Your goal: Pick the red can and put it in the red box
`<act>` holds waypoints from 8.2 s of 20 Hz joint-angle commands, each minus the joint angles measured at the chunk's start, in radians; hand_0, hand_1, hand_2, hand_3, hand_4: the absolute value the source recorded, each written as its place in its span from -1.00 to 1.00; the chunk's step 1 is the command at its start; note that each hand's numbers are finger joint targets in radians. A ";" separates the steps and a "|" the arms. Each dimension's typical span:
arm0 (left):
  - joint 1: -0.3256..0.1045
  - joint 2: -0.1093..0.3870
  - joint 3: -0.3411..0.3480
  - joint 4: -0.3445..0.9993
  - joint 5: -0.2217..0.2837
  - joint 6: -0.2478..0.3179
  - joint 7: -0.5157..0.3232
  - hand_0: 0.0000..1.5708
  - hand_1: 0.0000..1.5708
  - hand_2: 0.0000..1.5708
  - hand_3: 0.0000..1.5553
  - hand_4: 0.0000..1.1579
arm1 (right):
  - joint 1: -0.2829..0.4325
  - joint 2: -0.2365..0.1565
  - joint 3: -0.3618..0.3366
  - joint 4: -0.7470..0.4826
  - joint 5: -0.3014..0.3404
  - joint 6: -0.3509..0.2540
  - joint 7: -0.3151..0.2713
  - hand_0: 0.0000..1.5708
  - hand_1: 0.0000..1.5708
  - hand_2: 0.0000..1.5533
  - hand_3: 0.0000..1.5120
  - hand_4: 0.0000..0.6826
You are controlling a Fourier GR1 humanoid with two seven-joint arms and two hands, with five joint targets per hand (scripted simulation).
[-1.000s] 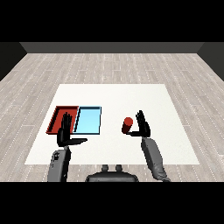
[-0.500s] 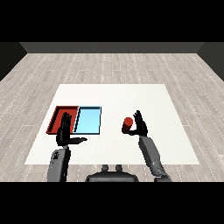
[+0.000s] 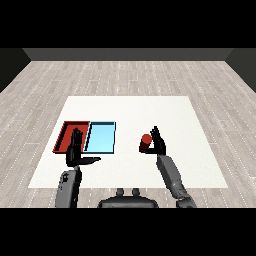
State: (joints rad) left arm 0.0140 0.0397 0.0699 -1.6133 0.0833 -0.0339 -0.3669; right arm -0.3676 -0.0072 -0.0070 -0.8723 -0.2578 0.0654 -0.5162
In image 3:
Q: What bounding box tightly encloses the dark grey robot body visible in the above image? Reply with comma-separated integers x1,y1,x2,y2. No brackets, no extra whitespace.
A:
97,188,160,209

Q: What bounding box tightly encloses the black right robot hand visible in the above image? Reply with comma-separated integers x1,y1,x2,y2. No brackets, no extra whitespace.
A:
138,125,167,156

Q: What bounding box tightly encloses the red shallow open box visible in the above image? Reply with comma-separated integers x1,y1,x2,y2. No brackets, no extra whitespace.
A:
52,120,91,155

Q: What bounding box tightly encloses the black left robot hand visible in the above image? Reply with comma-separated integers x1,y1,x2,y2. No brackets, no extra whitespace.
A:
65,127,102,168

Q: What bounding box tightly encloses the small red can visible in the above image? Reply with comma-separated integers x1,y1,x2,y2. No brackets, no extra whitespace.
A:
139,133,154,152

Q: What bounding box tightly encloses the light blue shallow open box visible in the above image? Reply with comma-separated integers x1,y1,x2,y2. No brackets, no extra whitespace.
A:
82,121,117,155

